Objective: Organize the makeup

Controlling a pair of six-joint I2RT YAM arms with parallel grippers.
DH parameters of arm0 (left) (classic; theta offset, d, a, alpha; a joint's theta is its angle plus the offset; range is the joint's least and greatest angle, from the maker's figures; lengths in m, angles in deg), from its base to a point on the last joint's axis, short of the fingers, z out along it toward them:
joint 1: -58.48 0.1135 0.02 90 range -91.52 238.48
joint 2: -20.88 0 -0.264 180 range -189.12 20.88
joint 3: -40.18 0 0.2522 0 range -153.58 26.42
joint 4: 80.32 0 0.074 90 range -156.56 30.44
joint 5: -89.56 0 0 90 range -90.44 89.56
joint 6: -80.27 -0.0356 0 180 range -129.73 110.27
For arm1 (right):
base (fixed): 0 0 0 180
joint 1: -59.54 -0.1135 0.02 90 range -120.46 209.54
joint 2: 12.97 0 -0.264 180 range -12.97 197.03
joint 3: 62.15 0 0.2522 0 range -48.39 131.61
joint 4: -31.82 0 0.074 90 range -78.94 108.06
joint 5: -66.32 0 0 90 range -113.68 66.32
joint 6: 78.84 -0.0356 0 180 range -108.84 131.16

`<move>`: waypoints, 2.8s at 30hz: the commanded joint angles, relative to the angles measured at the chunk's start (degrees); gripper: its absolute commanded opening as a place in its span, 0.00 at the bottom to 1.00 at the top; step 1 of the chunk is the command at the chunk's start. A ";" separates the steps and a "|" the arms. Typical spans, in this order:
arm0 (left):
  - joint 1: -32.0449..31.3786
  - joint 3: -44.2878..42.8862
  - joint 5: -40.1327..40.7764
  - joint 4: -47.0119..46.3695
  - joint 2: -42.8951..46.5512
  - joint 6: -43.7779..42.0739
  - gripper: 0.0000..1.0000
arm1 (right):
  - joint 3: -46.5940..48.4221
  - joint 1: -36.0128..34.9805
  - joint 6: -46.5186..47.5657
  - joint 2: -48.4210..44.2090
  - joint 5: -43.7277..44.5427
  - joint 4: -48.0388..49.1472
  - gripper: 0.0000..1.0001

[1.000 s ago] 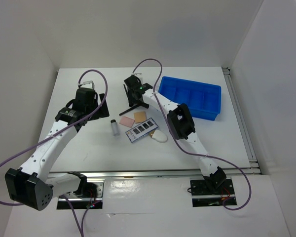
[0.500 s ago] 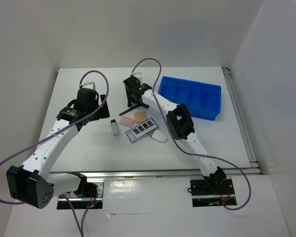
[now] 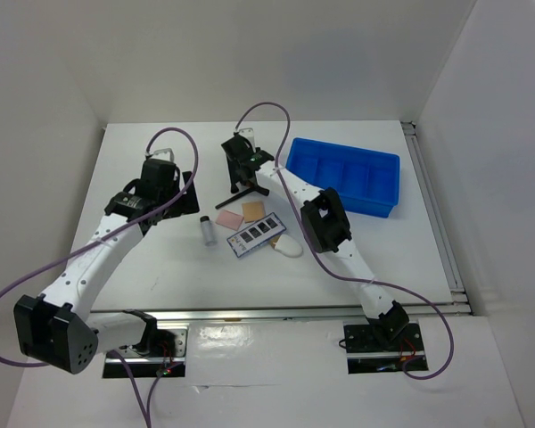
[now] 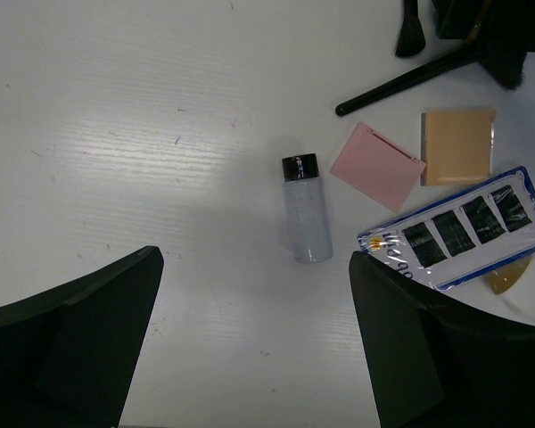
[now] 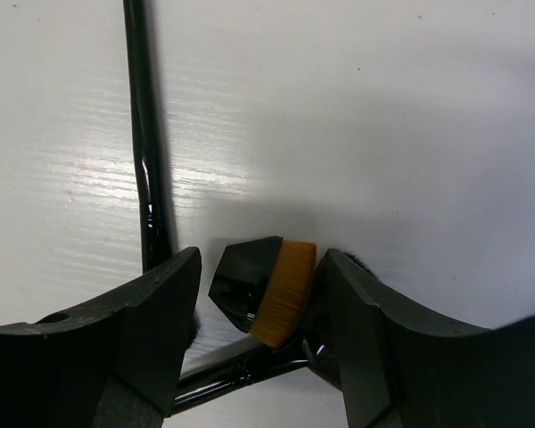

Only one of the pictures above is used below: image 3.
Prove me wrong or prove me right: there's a black fan makeup brush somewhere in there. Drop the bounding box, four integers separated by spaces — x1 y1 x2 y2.
215 187 255 210

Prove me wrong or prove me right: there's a clear bottle black cap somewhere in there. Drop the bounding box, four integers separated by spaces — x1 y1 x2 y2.
200 216 217 247

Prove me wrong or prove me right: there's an aluminium rail right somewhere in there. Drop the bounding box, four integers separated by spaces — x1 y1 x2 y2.
400 122 473 315

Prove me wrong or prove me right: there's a blue plastic divided bin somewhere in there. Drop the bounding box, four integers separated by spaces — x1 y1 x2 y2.
286 137 400 218

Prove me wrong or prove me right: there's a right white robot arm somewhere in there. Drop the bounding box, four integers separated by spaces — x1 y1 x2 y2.
221 134 409 350

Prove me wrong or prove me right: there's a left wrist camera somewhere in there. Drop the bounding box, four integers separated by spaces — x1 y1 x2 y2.
146 148 175 162

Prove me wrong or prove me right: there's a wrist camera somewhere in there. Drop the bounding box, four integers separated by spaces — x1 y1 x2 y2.
146 148 175 162
237 128 254 141

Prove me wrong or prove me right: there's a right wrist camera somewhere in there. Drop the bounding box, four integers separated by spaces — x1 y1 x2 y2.
237 128 254 141

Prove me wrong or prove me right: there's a tan square compact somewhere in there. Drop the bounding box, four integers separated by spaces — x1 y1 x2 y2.
242 201 266 223

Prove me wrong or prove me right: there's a pink square compact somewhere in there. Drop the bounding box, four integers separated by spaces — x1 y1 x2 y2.
216 210 243 231

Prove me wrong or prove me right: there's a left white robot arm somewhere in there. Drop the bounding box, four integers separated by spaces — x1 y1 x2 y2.
13 158 199 375

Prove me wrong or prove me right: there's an aluminium rail front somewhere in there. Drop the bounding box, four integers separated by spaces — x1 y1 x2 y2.
84 302 473 323

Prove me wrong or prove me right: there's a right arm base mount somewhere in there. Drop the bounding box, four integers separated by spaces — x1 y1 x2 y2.
338 323 428 375

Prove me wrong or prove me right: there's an aluminium rail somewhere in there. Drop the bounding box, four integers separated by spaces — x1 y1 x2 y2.
400 122 473 315
84 302 473 323

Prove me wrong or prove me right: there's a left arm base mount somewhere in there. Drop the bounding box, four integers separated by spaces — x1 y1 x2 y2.
97 321 189 380

